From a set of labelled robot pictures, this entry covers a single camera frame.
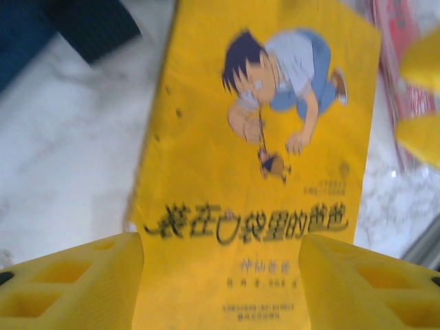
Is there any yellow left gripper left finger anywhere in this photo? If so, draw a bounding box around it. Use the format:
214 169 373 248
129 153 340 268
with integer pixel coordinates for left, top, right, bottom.
0 232 144 330

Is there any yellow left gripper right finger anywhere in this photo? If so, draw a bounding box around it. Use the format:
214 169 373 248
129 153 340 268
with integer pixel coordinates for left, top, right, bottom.
298 236 440 330

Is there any yellow cartoon cover book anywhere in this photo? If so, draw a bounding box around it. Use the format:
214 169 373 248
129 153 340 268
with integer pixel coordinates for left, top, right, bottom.
129 0 382 330

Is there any navy blue backpack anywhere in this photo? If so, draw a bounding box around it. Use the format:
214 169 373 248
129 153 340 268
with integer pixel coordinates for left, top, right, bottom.
0 0 144 94

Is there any aluminium front rail base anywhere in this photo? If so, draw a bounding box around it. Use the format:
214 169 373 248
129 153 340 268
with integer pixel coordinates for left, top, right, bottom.
400 223 440 276

